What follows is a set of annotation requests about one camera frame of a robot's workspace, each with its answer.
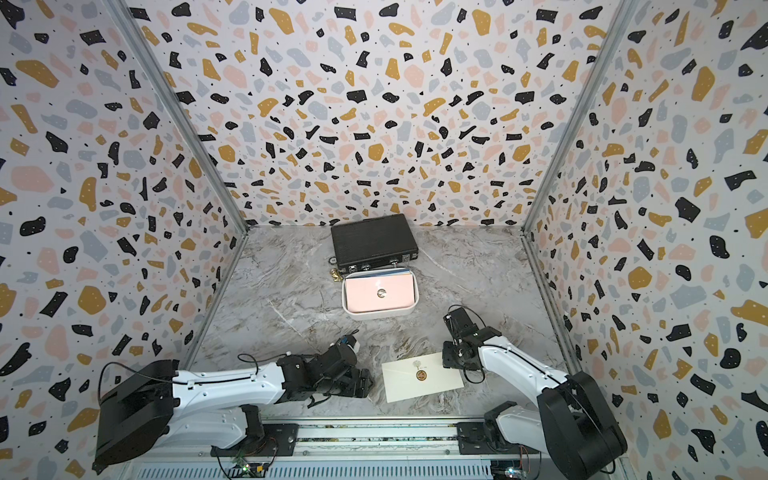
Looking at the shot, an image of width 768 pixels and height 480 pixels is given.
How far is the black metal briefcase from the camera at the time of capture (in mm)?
1074

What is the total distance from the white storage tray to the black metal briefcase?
0.24 feet

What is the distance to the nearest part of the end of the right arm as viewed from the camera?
630 mm
